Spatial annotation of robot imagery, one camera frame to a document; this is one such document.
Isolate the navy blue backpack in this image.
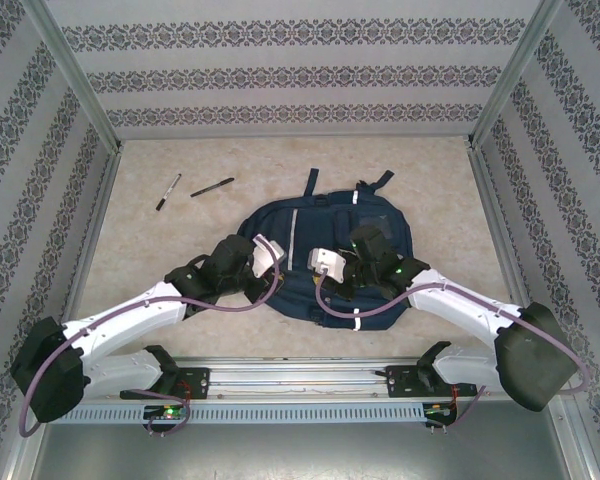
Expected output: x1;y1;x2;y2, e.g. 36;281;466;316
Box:
238;168;415;333

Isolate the silver marker pen black cap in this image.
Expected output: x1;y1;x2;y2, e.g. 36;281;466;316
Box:
154;172;183;212

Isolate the small controller circuit board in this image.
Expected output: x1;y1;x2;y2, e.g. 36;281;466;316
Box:
423;402;459;421
143;403;187;422

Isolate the grey metal shelf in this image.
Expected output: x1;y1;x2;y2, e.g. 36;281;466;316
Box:
27;422;594;480

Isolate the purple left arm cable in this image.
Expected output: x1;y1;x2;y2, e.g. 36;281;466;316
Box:
19;235;281;440

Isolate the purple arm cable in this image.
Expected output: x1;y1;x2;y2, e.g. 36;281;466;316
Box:
314;269;592;431
19;235;281;440

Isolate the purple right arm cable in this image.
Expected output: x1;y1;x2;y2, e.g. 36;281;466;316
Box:
314;269;592;431

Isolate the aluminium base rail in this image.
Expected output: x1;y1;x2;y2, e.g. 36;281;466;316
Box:
28;355;567;402

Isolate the aluminium side rail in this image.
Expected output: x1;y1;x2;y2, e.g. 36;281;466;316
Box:
467;142;550;360
48;149;125;365

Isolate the slotted grey cable duct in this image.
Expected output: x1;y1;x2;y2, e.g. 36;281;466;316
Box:
64;402;427;426

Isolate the aluminium frame post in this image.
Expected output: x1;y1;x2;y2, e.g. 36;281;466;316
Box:
22;0;126;157
465;0;565;151

